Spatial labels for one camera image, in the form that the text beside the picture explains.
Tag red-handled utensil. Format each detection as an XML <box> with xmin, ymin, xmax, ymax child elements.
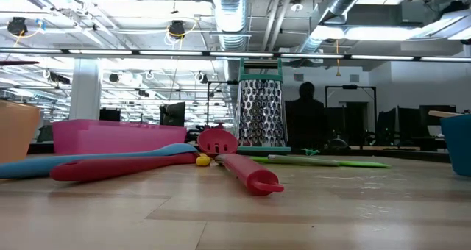
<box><xmin>197</xmin><ymin>127</ymin><xmax>285</xmax><ymax>197</ymax></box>

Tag black ceiling camera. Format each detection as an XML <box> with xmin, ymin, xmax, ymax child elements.
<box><xmin>167</xmin><ymin>19</ymin><xmax>188</xmax><ymax>40</ymax></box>

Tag orange translucent plastic bin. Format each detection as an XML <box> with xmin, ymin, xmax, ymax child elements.
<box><xmin>0</xmin><ymin>99</ymin><xmax>41</xmax><ymax>165</ymax></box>

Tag grey-green table knife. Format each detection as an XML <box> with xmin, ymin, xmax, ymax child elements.
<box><xmin>267</xmin><ymin>154</ymin><xmax>341</xmax><ymax>167</ymax></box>

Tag small black monitor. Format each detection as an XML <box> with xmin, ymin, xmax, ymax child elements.
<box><xmin>99</xmin><ymin>107</ymin><xmax>122</xmax><ymax>122</ymax></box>

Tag slanted silver air duct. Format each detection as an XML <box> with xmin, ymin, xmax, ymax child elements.
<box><xmin>296</xmin><ymin>0</ymin><xmax>372</xmax><ymax>56</ymax></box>

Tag small yellow spoon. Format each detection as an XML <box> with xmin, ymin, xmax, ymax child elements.
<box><xmin>194</xmin><ymin>153</ymin><xmax>213</xmax><ymax>168</ymax></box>

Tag dark blue plastic bin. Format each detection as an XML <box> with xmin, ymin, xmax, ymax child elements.
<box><xmin>439</xmin><ymin>113</ymin><xmax>471</xmax><ymax>177</ymax></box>

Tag black metal table frame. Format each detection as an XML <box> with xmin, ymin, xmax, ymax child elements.
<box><xmin>18</xmin><ymin>142</ymin><xmax>459</xmax><ymax>164</ymax></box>

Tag white building column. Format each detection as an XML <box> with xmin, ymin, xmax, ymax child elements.
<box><xmin>68</xmin><ymin>57</ymin><xmax>102</xmax><ymax>121</ymax></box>

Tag dark red slotted turner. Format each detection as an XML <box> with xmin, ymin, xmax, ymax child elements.
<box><xmin>49</xmin><ymin>152</ymin><xmax>199</xmax><ymax>183</ymax></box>

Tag green silicone spatula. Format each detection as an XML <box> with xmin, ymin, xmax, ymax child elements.
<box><xmin>249</xmin><ymin>154</ymin><xmax>392</xmax><ymax>169</ymax></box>

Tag pink translucent plastic bin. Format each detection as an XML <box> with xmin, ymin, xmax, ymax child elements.
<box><xmin>52</xmin><ymin>118</ymin><xmax>188</xmax><ymax>156</ymax></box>

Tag blue silicone spoon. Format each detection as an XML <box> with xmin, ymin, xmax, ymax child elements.
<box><xmin>0</xmin><ymin>143</ymin><xmax>198</xmax><ymax>180</ymax></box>

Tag teal metal box grater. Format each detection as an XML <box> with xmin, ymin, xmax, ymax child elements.
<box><xmin>234</xmin><ymin>57</ymin><xmax>292</xmax><ymax>156</ymax></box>

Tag person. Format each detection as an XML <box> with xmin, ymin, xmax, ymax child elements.
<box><xmin>285</xmin><ymin>81</ymin><xmax>327</xmax><ymax>151</ymax></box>

